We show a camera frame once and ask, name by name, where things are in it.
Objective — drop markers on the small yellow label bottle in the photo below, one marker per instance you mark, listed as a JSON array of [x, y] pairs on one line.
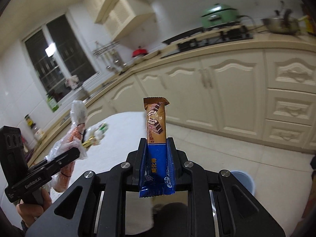
[[29, 121]]

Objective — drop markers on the blue plastic bucket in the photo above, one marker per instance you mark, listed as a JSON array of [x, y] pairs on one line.
[[244, 180]]

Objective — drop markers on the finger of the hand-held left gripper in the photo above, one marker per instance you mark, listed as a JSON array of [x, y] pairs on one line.
[[69, 156]]

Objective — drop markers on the clear plastic bag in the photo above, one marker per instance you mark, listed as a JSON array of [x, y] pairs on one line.
[[95, 137]]

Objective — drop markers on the brown blue wafer bar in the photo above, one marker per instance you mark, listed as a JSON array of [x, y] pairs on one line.
[[155, 133]]

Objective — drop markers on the pink plastic bag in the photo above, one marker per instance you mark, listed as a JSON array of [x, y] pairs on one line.
[[79, 133]]

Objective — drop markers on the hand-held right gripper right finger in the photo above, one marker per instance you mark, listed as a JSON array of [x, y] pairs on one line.
[[179, 161]]

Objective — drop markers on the cream lower cabinets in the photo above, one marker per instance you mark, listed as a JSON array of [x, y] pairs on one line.
[[234, 79]]

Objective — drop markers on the white terry towel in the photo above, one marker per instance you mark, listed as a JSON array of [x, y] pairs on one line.
[[118, 138]]

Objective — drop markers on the glass jar white lid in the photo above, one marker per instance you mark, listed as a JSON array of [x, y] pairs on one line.
[[39, 134]]

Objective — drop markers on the steel wall utensil rack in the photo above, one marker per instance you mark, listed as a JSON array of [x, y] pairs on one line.
[[106, 48]]

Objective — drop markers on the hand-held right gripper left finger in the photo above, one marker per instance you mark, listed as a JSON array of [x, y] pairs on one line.
[[140, 158]]

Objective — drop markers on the green electric pot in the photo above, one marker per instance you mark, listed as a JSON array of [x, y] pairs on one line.
[[219, 16]]

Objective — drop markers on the steel cooking pot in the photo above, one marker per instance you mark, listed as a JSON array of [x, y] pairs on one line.
[[281, 24]]

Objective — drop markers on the green detergent bottle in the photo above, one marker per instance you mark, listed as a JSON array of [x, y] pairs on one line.
[[53, 103]]

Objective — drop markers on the red floral carton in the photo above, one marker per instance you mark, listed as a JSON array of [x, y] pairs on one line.
[[102, 128]]

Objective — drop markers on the black induction cooker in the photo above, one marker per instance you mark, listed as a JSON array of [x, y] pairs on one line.
[[182, 37]]

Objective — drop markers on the person's left hand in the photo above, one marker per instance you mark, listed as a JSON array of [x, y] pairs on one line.
[[32, 212]]

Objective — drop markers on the cream cabinets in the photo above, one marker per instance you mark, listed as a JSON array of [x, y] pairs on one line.
[[234, 79], [108, 0]]

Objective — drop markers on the cream lattice door cabinet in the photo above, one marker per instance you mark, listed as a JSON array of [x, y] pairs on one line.
[[128, 17]]

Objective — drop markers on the cream upper cabinets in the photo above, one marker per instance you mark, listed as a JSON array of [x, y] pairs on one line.
[[108, 0]]

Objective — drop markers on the yellow package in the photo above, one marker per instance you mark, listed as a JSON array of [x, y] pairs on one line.
[[308, 24]]

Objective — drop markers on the white framed window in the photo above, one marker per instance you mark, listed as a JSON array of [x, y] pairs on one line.
[[61, 54]]

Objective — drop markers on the black gas stove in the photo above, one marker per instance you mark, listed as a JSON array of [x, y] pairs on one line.
[[222, 40]]

